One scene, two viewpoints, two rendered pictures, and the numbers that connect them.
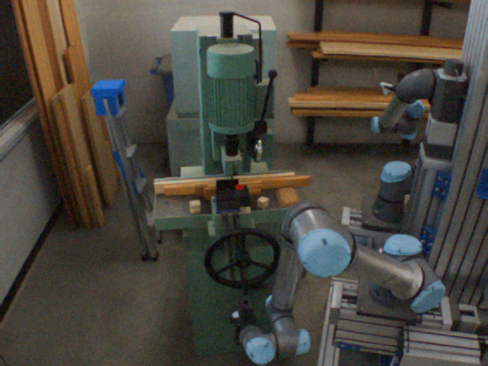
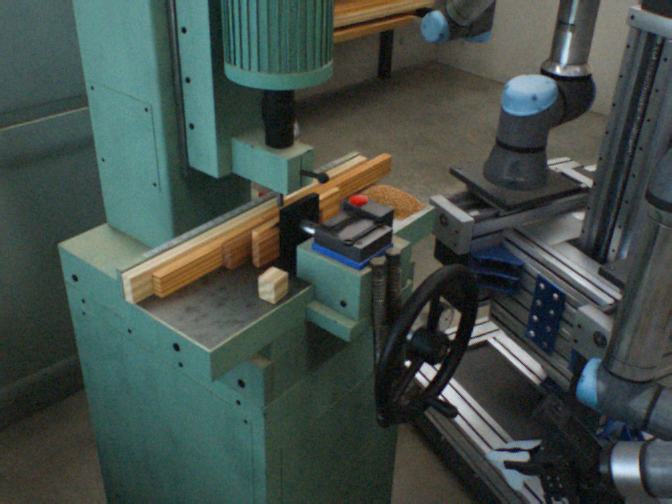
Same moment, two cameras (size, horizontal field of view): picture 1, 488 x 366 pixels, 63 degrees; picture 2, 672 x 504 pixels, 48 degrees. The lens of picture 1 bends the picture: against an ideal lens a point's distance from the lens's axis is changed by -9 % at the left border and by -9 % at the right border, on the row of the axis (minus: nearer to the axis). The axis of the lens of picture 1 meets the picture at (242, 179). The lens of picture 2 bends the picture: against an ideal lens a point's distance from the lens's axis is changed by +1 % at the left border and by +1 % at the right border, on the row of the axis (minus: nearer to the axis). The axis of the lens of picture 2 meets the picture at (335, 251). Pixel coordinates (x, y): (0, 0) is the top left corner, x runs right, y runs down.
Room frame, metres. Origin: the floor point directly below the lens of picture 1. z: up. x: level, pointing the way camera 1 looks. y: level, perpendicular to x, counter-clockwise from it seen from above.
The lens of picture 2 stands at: (0.62, 0.80, 1.60)
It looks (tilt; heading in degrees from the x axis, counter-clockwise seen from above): 32 degrees down; 316
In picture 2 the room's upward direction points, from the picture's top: 2 degrees clockwise
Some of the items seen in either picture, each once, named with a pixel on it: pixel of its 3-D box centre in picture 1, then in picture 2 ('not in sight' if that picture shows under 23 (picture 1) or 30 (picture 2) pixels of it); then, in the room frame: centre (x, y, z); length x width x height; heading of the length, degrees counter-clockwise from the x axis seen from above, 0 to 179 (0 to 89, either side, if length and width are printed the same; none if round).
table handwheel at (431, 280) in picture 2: (240, 246); (393, 326); (1.29, 0.01, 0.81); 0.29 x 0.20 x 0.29; 98
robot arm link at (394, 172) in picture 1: (396, 179); (528, 109); (1.50, -0.64, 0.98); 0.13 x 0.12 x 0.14; 90
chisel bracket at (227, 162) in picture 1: (232, 161); (272, 163); (1.57, 0.04, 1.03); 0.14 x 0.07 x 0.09; 8
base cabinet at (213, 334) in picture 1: (230, 266); (244, 414); (1.67, 0.06, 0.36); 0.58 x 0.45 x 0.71; 8
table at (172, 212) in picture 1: (228, 210); (314, 270); (1.44, 0.06, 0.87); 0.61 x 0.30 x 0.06; 98
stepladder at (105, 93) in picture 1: (129, 175); not in sight; (2.21, 0.68, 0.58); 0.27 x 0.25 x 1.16; 90
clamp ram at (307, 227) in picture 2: (228, 193); (312, 230); (1.45, 0.06, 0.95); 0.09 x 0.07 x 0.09; 98
